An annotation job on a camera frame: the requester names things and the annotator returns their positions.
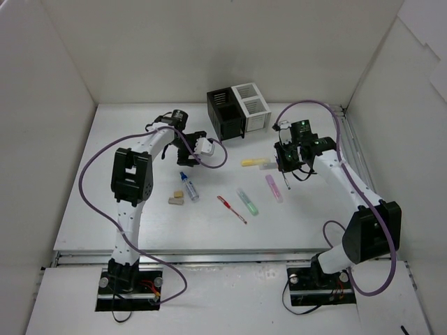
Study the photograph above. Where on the green highlighter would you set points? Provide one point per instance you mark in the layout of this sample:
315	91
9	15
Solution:
247	202

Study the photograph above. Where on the red gel pen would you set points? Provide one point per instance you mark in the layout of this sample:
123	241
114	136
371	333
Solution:
228	206

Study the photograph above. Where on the blue gel pen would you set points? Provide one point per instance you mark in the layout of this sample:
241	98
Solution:
286	181

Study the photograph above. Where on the aluminium front rail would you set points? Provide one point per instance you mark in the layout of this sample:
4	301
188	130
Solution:
195	257

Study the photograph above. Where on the black pen holder box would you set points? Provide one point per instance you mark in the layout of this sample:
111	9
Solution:
225	114

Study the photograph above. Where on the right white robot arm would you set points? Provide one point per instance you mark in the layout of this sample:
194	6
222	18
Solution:
372	219

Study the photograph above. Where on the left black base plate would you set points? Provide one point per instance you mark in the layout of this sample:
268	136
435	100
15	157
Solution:
143	295

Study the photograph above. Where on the white pen holder box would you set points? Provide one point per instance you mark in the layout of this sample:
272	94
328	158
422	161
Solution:
254	107

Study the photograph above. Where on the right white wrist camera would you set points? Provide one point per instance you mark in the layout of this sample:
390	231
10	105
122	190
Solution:
283	128

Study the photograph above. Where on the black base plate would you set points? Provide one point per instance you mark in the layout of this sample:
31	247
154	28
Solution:
143	295
305	290

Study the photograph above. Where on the pink highlighter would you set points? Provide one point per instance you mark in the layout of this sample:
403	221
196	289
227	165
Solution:
274	188

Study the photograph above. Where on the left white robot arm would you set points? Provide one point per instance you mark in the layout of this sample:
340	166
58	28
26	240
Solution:
132	184

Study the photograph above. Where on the orange highlighter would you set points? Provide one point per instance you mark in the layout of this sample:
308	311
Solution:
268	166

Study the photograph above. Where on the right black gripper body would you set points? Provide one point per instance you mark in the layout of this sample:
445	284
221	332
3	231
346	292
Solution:
286	162

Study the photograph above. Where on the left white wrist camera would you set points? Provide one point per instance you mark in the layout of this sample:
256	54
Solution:
204	147

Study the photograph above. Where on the grey eraser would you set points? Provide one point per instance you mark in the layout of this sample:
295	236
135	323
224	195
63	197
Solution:
176	201

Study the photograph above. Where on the yellow highlighter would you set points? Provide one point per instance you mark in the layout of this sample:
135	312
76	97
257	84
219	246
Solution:
254	161

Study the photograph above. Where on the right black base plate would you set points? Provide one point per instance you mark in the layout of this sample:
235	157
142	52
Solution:
305	290

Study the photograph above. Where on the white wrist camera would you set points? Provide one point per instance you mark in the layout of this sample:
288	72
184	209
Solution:
204	147
283	128

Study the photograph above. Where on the aluminium side rail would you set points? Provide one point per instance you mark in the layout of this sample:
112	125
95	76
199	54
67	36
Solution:
355	162

